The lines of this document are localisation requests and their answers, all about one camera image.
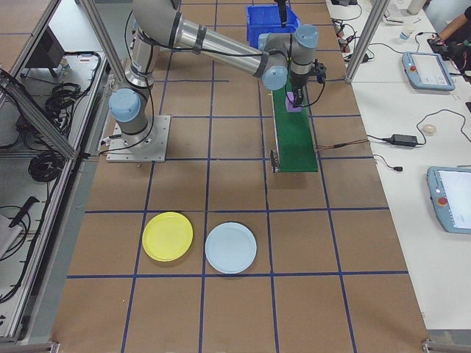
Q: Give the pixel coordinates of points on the purple foam block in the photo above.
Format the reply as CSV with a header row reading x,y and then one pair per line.
x,y
290,104

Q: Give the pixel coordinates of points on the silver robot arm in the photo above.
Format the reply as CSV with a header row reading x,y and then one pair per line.
x,y
221,48

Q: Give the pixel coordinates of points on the person forearm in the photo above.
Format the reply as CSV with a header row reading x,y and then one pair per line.
x,y
460,20

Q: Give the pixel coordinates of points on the light blue plate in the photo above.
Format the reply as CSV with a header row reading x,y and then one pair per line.
x,y
230,248

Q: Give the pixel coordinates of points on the yellow plate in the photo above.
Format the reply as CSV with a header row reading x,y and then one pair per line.
x,y
167,237

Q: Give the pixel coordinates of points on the blue plastic storage bin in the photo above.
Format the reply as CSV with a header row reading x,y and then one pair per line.
x,y
265,22

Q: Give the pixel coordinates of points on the green conveyor belt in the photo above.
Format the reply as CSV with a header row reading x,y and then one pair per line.
x,y
294,139

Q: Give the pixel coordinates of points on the small circuit module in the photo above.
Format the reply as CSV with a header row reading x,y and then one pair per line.
x,y
339,31
346,46

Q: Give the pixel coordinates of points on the white desk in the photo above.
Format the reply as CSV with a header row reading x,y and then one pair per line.
x,y
382,55
412,220

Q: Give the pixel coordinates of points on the white keyboard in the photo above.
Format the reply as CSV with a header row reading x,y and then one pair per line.
x,y
393,14

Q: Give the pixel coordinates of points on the black power adapter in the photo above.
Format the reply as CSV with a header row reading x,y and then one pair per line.
x,y
404,139

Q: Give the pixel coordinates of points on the white paper cup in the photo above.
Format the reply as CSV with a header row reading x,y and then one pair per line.
x,y
407,32

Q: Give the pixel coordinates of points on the light blue teach pendant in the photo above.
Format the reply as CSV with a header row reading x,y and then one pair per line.
x,y
428,70
450,200

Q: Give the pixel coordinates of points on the beige round object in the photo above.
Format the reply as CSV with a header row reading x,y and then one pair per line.
x,y
429,128

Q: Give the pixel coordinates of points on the grey bottle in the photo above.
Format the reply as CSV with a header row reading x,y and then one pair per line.
x,y
416,5

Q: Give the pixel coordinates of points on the black circuit board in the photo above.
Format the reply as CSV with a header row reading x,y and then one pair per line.
x,y
438,41

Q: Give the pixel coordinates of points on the white paper sheet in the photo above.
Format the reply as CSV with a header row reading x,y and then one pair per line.
x,y
9,235

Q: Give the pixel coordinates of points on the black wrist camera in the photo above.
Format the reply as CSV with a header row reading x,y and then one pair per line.
x,y
321,73

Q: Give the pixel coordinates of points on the aluminium extrusion post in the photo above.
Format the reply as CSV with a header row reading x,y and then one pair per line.
x,y
103,40
368,36

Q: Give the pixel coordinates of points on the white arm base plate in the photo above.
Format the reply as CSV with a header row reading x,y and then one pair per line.
x,y
162,147

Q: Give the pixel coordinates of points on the black box inside frame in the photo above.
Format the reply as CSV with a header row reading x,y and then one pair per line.
x,y
46,49

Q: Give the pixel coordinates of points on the V-shaped metal bar frame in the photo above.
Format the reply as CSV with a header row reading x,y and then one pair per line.
x,y
37,113

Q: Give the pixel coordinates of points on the aluminium corner bracket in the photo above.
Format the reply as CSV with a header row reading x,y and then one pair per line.
x,y
447,342

